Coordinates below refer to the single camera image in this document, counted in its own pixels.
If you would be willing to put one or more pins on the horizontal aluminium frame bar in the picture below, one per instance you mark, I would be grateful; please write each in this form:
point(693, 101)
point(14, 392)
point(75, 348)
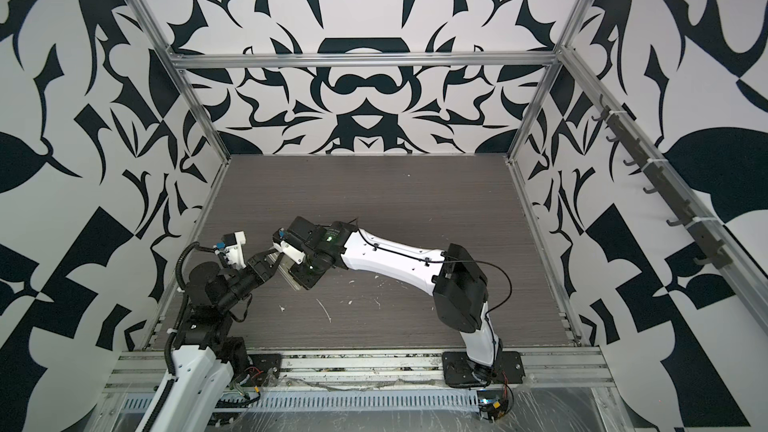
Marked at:
point(373, 59)

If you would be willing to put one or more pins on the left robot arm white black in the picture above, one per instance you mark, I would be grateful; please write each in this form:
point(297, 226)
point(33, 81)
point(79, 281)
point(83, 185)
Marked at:
point(202, 359)

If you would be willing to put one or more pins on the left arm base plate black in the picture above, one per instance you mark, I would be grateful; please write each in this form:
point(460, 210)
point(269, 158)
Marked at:
point(262, 369)

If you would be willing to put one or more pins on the small circuit board right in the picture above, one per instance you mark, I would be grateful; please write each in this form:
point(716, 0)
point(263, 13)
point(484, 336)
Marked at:
point(492, 407)

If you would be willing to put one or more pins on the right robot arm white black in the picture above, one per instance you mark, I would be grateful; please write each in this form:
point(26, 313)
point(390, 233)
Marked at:
point(451, 277)

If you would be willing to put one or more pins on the grey wall hook rack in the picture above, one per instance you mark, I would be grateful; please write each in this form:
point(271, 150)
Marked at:
point(666, 182)

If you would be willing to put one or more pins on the white slotted cable duct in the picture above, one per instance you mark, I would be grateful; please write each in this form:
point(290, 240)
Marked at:
point(347, 401)

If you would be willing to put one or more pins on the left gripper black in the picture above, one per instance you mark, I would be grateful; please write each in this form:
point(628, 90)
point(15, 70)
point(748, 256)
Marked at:
point(258, 269)

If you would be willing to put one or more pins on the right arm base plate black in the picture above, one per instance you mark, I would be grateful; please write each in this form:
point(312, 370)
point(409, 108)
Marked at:
point(460, 372)

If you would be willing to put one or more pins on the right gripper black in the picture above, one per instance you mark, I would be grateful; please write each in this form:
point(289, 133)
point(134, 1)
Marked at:
point(304, 279)

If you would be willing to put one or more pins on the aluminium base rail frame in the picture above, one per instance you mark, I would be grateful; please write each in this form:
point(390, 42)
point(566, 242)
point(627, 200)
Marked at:
point(340, 370)

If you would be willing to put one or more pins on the white remote control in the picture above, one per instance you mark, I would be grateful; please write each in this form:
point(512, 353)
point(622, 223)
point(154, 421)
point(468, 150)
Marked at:
point(288, 265)

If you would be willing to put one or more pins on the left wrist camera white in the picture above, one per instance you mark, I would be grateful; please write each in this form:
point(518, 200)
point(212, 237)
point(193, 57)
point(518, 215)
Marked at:
point(229, 250)

